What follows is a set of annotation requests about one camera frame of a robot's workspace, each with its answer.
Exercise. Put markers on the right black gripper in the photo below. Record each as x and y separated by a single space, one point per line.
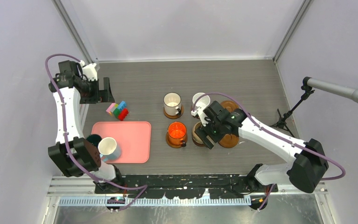
203 130

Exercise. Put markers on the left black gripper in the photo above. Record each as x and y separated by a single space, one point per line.
100 95

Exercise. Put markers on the beige mug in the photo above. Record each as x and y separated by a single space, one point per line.
195 138

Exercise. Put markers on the orange cup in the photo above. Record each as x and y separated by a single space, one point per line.
176 131

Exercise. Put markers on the brown coaster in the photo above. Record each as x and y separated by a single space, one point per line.
229 105
229 141
173 112
183 143

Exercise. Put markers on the grey cup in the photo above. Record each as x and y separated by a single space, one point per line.
172 99

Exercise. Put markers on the dark green mug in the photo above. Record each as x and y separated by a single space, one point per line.
94 139

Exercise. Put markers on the pink plastic tray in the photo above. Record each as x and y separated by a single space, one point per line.
133 138

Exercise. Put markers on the white mug blue handle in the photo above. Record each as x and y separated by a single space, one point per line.
109 149

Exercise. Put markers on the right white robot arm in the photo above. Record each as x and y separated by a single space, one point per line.
305 163

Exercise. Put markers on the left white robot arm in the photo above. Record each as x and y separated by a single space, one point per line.
76 84

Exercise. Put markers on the colourful toy brick stack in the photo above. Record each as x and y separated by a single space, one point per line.
119 111

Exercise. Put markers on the black microphone tripod stand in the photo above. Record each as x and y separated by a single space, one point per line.
281 123

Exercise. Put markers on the grey microphone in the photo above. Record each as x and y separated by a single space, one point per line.
340 90

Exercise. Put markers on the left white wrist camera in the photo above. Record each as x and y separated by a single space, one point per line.
90 70

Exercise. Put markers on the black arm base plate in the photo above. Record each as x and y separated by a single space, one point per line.
218 186

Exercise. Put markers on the aluminium frame rail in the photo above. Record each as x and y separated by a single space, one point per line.
80 191

